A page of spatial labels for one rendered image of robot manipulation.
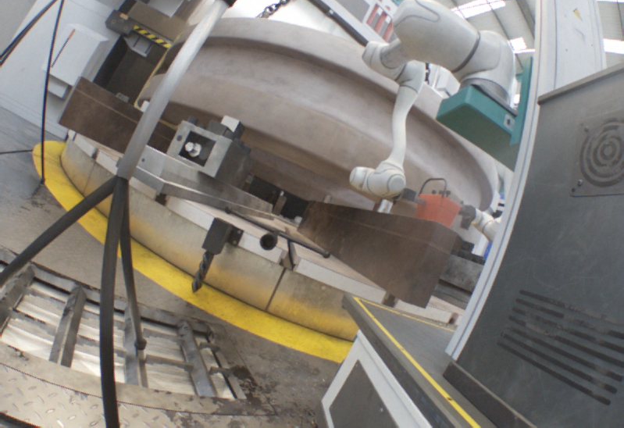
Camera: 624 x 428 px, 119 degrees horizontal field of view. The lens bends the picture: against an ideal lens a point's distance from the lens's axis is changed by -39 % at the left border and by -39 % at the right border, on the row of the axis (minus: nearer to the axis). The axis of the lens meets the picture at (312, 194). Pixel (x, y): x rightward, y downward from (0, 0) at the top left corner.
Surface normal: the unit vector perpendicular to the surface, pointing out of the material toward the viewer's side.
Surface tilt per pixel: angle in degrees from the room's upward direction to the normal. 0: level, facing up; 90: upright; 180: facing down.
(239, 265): 90
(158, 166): 90
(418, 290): 90
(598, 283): 90
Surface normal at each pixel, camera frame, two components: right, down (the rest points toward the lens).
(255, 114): -0.11, -0.14
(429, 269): 0.25, 0.03
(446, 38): -0.18, 0.56
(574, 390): -0.90, -0.42
